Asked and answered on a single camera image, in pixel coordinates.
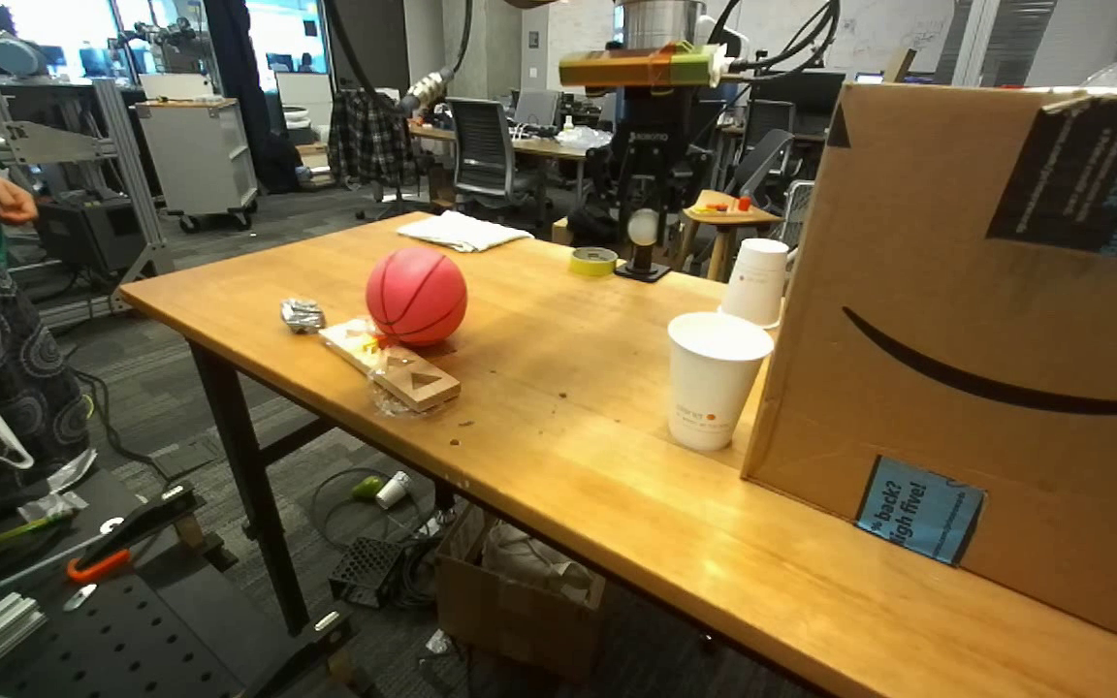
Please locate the white paper cup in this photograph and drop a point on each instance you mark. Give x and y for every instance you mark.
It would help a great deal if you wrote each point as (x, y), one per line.
(712, 394)
(752, 277)

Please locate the open cardboard box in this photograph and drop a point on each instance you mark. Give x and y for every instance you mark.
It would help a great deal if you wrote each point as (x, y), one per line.
(520, 622)

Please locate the wooden shape puzzle board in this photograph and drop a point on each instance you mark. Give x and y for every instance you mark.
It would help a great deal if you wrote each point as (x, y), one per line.
(403, 372)

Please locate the white egg-shaped ball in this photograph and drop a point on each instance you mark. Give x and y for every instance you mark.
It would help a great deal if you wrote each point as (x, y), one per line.
(640, 225)

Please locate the red basketball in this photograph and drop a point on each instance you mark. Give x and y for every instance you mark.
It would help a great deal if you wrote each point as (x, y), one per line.
(415, 296)

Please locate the crumpled foil ball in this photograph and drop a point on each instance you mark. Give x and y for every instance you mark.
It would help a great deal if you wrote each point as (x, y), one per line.
(305, 317)

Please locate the person in patterned skirt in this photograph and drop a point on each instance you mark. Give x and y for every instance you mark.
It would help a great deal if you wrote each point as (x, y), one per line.
(0, 351)

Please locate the small yellow tape roll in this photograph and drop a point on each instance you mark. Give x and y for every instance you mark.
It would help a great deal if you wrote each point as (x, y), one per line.
(589, 261)

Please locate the large brown cardboard box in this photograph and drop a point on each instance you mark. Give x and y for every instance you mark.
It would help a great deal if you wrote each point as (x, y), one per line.
(972, 389)

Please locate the yellow puzzle piece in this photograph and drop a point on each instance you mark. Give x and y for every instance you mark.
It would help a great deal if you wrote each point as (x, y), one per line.
(381, 344)

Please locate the black table frame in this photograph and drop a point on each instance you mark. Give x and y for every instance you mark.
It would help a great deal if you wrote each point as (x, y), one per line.
(251, 477)

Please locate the black perforated plate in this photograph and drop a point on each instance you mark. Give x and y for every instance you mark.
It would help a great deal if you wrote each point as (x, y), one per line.
(118, 647)

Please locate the plaid hanging shirt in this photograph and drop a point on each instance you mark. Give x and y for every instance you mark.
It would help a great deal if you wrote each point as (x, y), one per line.
(367, 136)

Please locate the black desk chair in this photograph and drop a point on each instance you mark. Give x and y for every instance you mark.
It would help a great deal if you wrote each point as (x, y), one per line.
(482, 148)

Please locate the bystander bare hand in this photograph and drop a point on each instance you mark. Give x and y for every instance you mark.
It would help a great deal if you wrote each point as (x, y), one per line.
(8, 198)

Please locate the white folded towel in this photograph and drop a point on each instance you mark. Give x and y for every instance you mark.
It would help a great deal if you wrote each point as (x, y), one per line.
(461, 234)

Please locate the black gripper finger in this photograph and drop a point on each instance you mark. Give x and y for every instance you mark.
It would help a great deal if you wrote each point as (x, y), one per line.
(622, 216)
(681, 216)

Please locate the round wooden stool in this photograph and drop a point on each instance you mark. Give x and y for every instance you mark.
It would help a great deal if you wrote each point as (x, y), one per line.
(728, 211)

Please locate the black hand tool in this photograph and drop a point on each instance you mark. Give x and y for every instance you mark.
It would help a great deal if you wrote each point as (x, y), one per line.
(145, 508)

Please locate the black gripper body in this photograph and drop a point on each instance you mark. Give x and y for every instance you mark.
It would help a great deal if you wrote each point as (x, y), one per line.
(658, 136)

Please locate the small orange object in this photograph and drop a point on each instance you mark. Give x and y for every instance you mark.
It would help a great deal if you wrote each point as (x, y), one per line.
(739, 202)

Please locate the black keyboard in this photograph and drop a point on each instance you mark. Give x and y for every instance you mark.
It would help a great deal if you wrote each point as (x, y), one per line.
(370, 575)

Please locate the grey metal shelf rack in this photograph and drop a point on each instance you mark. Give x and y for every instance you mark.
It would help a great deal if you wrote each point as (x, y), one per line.
(68, 140)

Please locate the white cabinet cart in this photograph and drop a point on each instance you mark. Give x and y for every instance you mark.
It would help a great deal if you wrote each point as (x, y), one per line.
(194, 162)

